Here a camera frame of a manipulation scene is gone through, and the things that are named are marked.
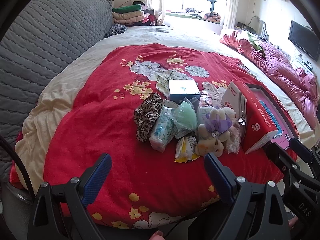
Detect red tissue pack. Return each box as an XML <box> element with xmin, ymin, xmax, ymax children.
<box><xmin>222</xmin><ymin>81</ymin><xmax>278</xmax><ymax>154</ymax></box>

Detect pink shredded filler bag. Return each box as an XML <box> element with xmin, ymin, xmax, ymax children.
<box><xmin>224</xmin><ymin>124</ymin><xmax>242</xmax><ymax>154</ymax></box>

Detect yellow white packet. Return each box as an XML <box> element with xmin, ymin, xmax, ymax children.
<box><xmin>175</xmin><ymin>136</ymin><xmax>200</xmax><ymax>163</ymax></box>

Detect green sponge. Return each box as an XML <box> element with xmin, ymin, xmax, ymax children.
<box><xmin>166</xmin><ymin>98</ymin><xmax>198</xmax><ymax>139</ymax></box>

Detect leopard print cloth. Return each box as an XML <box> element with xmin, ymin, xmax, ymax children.
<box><xmin>133</xmin><ymin>93</ymin><xmax>164</xmax><ymax>142</ymax></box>

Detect person's left hand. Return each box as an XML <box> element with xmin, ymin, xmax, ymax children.
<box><xmin>149</xmin><ymin>231</ymin><xmax>164</xmax><ymax>240</ymax></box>

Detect beige bed sheet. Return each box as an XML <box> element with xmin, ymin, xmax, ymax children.
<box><xmin>16</xmin><ymin>27</ymin><xmax>319</xmax><ymax>192</ymax></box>

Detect pink quilted comforter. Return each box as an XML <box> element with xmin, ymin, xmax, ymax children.
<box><xmin>220</xmin><ymin>29</ymin><xmax>319</xmax><ymax>129</ymax></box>

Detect red floral blanket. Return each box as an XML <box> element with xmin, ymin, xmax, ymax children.
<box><xmin>43</xmin><ymin>44</ymin><xmax>257</xmax><ymax>229</ymax></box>

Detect green cloth on comforter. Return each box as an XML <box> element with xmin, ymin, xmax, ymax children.
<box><xmin>247</xmin><ymin>32</ymin><xmax>265</xmax><ymax>58</ymax></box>

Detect clothes on window sill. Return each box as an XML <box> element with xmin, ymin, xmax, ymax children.
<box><xmin>166</xmin><ymin>8</ymin><xmax>221</xmax><ymax>24</ymax></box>

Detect grey quilted headboard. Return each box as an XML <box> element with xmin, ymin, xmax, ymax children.
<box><xmin>0</xmin><ymin>0</ymin><xmax>115</xmax><ymax>183</ymax></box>

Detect dark patterned pillow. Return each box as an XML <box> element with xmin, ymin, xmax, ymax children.
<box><xmin>104</xmin><ymin>23</ymin><xmax>127</xmax><ymax>38</ymax></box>

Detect stack of folded blankets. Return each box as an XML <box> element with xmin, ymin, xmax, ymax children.
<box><xmin>112</xmin><ymin>1</ymin><xmax>157</xmax><ymax>27</ymax></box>

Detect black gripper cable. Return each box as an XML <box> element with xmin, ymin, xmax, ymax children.
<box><xmin>0</xmin><ymin>134</ymin><xmax>36</xmax><ymax>201</ymax></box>

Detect wall mounted black television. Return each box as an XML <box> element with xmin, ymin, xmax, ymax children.
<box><xmin>288</xmin><ymin>21</ymin><xmax>319</xmax><ymax>61</ymax></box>

